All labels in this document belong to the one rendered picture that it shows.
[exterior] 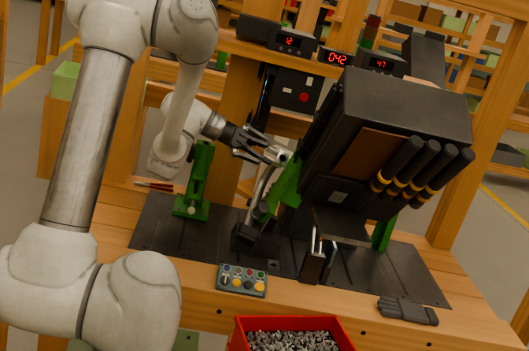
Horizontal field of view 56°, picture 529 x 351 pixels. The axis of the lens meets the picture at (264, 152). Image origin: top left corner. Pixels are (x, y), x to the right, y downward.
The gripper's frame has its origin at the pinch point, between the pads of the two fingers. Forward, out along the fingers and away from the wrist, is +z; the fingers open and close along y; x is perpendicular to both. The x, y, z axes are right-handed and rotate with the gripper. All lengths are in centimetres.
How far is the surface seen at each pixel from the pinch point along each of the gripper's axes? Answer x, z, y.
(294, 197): -4.7, 9.7, -12.4
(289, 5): 642, 83, 673
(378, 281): 4, 52, -23
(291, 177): -10.1, 5.0, -8.9
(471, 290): 4, 91, -10
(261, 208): -0.5, 2.0, -19.2
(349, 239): -20.1, 25.1, -23.4
